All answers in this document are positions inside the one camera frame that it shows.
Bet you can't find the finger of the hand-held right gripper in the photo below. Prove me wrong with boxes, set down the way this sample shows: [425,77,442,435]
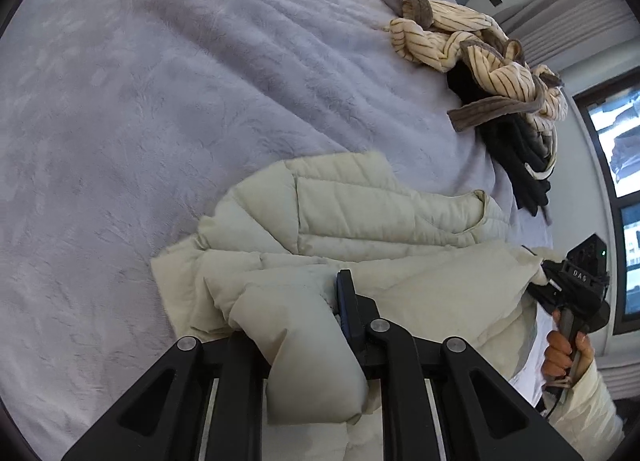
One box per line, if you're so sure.
[527,281,557,305]
[521,244,564,276]

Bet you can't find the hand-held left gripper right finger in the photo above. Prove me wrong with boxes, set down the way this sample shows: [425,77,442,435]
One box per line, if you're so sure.
[335,269,577,461]

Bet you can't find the purple fleece blanket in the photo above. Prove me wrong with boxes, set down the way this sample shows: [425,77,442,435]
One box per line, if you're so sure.
[0,0,557,448]

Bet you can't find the dark framed window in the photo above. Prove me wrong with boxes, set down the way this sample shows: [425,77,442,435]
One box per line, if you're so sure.
[572,73,640,337]

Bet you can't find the grey curtain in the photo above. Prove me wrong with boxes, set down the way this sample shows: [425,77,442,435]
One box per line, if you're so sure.
[495,0,639,80]

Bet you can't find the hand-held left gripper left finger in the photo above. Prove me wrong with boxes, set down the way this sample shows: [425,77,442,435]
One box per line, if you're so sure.
[62,332,272,461]

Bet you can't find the person's right forearm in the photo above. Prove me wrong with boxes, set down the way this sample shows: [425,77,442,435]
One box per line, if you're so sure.
[546,355,627,461]

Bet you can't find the person's right hand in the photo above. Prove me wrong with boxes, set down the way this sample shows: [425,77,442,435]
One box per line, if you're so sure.
[544,308,596,395]

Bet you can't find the cream striped robe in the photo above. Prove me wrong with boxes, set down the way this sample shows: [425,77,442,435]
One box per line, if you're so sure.
[384,0,570,134]

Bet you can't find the black garment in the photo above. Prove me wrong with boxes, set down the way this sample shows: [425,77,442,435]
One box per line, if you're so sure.
[446,63,554,216]

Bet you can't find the white puffer jacket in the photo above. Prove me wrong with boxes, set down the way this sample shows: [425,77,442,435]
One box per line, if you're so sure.
[150,151,557,461]

